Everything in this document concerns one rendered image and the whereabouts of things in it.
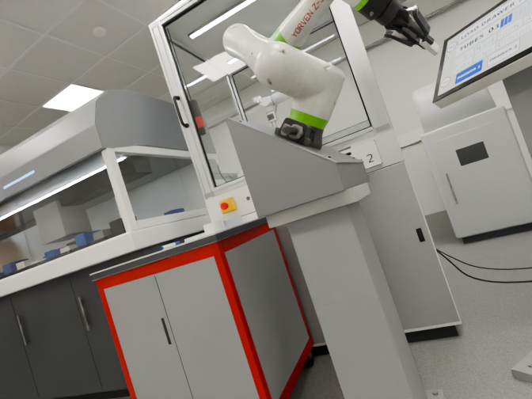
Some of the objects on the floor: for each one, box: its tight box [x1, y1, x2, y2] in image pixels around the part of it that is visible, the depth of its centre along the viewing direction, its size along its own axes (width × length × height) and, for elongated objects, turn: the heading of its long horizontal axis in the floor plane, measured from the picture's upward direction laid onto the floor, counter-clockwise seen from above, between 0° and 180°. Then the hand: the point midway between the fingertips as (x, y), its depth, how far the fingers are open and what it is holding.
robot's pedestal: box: [266, 183, 445, 399], centre depth 105 cm, size 30×30×76 cm
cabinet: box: [241, 162, 462, 356], centre depth 202 cm, size 95×103×80 cm
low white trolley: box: [89, 216, 314, 399], centre depth 145 cm, size 58×62×76 cm
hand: (429, 45), depth 104 cm, fingers closed
